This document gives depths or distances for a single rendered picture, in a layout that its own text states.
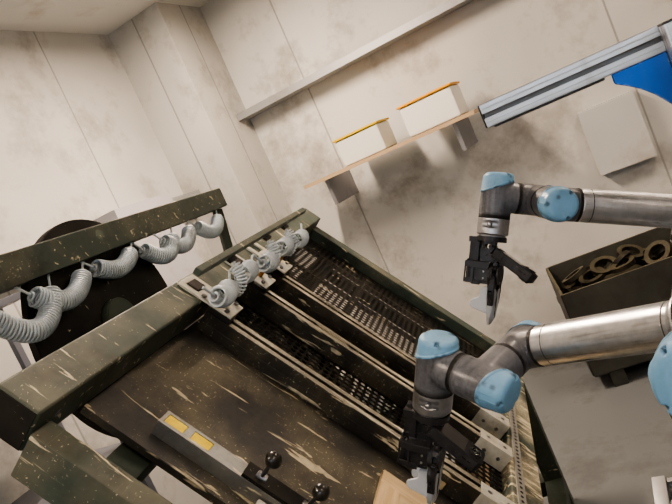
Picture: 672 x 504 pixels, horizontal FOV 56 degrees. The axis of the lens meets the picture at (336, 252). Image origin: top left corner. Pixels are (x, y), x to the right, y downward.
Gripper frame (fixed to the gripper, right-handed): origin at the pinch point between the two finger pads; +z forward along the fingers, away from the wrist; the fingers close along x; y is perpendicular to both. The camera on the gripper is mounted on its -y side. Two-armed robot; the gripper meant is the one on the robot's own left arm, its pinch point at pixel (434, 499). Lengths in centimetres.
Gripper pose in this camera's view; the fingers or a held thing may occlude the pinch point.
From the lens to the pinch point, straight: 137.3
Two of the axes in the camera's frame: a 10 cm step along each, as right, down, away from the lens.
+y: -9.2, -1.5, 3.5
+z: -0.3, 9.5, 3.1
